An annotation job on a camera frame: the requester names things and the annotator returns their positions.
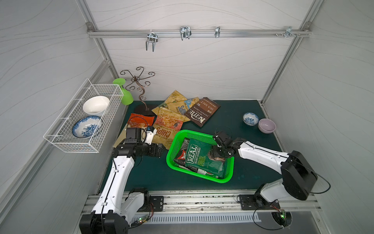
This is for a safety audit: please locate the black red Krax chips bag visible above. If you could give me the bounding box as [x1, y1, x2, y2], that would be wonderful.
[173, 138, 190, 167]

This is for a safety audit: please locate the green Real chips bag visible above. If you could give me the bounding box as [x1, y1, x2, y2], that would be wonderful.
[185, 139, 226, 179]

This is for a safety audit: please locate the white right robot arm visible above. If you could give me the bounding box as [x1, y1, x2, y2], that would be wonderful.
[211, 135, 318, 208]

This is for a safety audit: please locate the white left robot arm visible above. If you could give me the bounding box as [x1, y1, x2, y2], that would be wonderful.
[79, 140, 165, 234]

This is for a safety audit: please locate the tan kettle cooked chips bag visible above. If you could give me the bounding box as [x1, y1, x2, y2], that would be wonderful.
[152, 124, 178, 150]

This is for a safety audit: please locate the green plastic basket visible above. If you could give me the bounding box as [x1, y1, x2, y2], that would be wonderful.
[166, 130, 235, 184]

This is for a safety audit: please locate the orange chips bag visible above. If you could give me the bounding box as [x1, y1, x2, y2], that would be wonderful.
[155, 107, 184, 131]

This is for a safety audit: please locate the red white chips bag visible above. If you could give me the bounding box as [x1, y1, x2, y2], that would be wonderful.
[113, 113, 155, 148]

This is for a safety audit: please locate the yellow blue chips bag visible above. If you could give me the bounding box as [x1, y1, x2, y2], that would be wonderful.
[152, 97, 199, 122]

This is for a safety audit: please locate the gold chips bag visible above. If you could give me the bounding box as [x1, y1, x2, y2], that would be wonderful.
[164, 90, 187, 104]

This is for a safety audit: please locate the blue floral ceramic bowl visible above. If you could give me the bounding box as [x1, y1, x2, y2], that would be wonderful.
[243, 112, 260, 126]

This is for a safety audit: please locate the lilac ceramic bowl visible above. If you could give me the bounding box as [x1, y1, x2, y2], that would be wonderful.
[258, 118, 277, 134]

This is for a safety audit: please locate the brown Kettle sea salt bag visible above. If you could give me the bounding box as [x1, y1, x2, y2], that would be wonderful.
[184, 97, 221, 127]

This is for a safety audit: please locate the green plastic goblet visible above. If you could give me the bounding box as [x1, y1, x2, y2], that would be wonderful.
[113, 78, 134, 105]

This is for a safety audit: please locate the brown metal scroll stand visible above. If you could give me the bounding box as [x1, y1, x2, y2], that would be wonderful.
[120, 66, 157, 116]

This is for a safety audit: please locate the blue floral plate in rack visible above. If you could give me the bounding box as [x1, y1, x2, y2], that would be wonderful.
[72, 116, 102, 138]

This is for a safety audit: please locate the white bowl in rack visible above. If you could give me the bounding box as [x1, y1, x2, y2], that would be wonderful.
[83, 96, 110, 117]

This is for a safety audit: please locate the metal double hook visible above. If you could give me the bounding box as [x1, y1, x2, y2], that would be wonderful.
[146, 32, 158, 52]

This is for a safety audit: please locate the small metal hook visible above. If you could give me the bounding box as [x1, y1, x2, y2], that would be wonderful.
[214, 26, 221, 38]

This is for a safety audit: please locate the metal loop hook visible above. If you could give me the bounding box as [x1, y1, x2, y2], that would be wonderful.
[179, 26, 192, 41]

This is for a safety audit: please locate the metal clamp hook right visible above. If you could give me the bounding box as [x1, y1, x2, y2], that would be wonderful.
[274, 26, 301, 38]

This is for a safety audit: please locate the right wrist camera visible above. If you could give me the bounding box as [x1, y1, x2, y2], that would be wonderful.
[213, 131, 232, 145]

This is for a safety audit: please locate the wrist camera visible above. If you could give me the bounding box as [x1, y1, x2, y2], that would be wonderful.
[144, 126, 157, 145]
[213, 131, 232, 145]

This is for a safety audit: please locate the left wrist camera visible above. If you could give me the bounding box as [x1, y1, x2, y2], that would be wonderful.
[144, 126, 157, 145]

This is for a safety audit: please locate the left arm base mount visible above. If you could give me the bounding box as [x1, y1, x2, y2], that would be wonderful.
[138, 196, 164, 212]

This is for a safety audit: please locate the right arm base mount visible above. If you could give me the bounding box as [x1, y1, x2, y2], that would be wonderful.
[236, 195, 281, 211]

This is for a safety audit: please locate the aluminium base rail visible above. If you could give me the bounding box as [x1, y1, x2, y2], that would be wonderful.
[81, 189, 322, 224]

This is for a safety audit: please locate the white wire wall basket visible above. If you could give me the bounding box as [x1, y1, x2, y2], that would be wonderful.
[43, 80, 123, 153]

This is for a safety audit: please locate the aluminium top rail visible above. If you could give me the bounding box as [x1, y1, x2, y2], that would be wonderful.
[88, 29, 312, 39]

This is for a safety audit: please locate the aluminium corner frame post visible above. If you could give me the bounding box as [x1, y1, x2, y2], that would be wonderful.
[260, 0, 324, 106]

